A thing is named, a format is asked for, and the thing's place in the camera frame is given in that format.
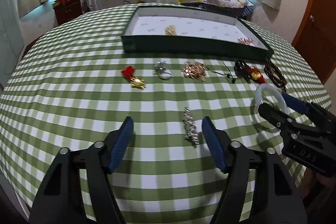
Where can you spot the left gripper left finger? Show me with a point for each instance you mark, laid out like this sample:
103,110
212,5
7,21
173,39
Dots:
59,198

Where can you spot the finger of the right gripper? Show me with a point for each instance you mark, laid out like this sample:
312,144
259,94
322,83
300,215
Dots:
299,106
276,117

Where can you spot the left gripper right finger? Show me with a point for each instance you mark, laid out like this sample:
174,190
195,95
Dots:
276,199

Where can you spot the white jade bangle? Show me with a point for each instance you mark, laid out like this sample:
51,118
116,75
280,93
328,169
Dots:
266,93

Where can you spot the gold red tassel charm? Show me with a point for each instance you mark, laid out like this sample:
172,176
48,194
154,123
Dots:
256,75

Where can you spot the silver rhinestone hair clip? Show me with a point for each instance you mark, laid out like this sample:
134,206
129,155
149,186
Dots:
190,127

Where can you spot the gold turtle red flower charm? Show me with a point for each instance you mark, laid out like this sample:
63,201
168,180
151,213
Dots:
128,74

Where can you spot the green jewelry tray box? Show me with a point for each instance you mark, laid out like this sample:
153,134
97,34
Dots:
199,32

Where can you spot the brown wooden door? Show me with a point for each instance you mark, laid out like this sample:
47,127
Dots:
315,38

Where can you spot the pink crystal brooch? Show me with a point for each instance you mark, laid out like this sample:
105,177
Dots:
245,41

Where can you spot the green checkered tablecloth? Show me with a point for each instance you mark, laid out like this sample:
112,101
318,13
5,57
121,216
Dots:
68,91

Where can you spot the pearl gold brooch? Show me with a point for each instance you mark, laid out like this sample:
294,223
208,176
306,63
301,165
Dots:
170,30

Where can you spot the glass sliding wardrobe door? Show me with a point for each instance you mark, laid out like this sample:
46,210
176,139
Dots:
12,41

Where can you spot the dark wooden nightstand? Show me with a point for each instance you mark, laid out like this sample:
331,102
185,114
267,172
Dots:
68,11

